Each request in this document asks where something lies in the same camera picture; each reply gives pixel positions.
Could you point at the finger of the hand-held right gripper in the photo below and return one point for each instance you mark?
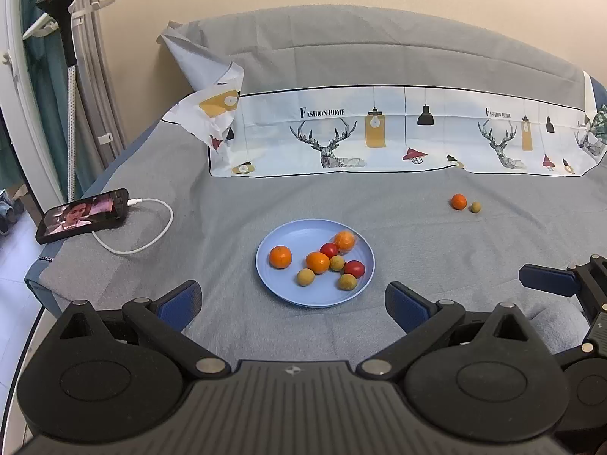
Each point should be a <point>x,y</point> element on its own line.
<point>550,280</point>

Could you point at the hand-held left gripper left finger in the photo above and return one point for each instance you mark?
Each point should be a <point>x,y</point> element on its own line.
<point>180,304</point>

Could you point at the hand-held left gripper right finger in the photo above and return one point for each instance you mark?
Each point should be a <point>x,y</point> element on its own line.
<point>404,307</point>

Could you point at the yellow-green round fruit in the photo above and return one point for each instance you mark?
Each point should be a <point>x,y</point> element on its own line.
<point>306,277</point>
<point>337,262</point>
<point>475,206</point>
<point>347,282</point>

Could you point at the light orange mandarin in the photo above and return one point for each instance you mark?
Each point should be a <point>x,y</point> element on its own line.
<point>317,262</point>

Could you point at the blue round plate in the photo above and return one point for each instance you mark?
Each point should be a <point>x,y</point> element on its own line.
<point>284,289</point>

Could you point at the red tomato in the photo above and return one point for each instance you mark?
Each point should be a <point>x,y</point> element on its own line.
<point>329,250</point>
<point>354,268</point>

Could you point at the plastic-wrapped orange mandarin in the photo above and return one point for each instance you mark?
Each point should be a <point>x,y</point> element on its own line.
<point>345,240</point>

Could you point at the deep orange mandarin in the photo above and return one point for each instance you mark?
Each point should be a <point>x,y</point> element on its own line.
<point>458,201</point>

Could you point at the black smartphone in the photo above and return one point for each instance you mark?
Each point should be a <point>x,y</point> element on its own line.
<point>80,215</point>

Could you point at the green checked cloth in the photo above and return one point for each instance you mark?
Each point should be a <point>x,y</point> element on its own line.
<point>600,123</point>

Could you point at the garment steamer stand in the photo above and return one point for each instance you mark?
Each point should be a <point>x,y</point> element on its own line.
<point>99,80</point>

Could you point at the deer print pillow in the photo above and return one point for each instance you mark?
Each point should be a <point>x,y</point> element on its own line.
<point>379,57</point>

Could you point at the teal curtain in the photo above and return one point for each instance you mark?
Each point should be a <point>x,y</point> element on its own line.
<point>45,85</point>

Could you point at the black garment steamer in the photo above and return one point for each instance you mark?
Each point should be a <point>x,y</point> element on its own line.
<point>61,14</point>

